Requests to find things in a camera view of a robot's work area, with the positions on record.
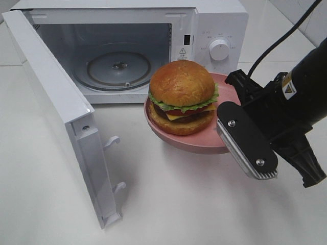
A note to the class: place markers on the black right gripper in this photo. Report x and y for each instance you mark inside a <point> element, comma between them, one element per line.
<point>285,110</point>

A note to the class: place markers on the burger with lettuce and cheese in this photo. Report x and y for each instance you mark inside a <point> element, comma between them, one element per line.
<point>182,96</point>

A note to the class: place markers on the pink round plate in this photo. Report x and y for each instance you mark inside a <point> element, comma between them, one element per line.
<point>208,140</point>

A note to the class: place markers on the white microwave door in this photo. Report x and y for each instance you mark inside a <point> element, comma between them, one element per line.
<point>70,115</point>

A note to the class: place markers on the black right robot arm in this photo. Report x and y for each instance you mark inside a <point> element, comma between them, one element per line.
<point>312,66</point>

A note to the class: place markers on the upper white power knob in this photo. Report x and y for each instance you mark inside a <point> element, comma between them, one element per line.
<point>219,48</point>

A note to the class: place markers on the white warning label sticker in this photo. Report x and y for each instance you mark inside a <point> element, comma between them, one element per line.
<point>182,52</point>

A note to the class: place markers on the white microwave oven body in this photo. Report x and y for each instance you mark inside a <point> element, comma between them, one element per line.
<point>67,26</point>

